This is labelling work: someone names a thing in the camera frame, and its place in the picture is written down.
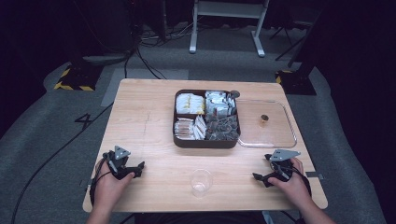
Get clear plastic box lid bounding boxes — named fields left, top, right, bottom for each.
left=234, top=99, right=298, bottom=149

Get person's right hand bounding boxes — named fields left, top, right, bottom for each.
left=267, top=157, right=313, bottom=211

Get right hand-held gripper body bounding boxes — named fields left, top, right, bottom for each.
left=263, top=148, right=302, bottom=184

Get brown compartment box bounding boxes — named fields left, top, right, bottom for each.
left=172, top=89, right=242, bottom=149

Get hand-held gripper cable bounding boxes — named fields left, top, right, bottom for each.
left=291, top=166, right=313, bottom=198
left=89, top=158, right=114, bottom=207

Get right hand-held gripper cable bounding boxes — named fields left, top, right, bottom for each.
left=291, top=166, right=313, bottom=198

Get person's dark clothing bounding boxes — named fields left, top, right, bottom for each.
left=134, top=211, right=266, bottom=224

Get clear plastic cup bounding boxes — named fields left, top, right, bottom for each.
left=190, top=168, right=214, bottom=200

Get person's left hand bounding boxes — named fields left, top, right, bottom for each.
left=92, top=159, right=136, bottom=214

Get pile of clear white sachets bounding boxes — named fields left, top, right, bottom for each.
left=174, top=115, right=207, bottom=141

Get pile of dark grey packets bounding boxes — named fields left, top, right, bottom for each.
left=205, top=115, right=240, bottom=142

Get white metal table frame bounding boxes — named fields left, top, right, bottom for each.
left=189, top=0, right=271, bottom=59

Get bundle of floor cables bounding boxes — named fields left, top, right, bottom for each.
left=124, top=15, right=200, bottom=80

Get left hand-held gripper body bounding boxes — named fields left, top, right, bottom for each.
left=102, top=145, right=138, bottom=181

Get black stand base striped tape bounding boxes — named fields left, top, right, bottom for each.
left=53, top=63, right=105, bottom=92
left=275, top=69, right=318, bottom=96

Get pile of white yellow packets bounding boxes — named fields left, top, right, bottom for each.
left=176, top=92, right=206, bottom=116

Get grey tape strip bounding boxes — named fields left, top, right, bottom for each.
left=304, top=171, right=325, bottom=181

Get black floor cable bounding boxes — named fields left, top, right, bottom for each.
left=9, top=102, right=114, bottom=224

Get pile of silver packets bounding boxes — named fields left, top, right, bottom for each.
left=205, top=91, right=238, bottom=119

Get left hand-held gripper cable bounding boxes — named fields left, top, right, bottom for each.
left=89, top=158, right=114, bottom=207

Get black tripod legs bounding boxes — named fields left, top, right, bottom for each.
left=268, top=20, right=313, bottom=63

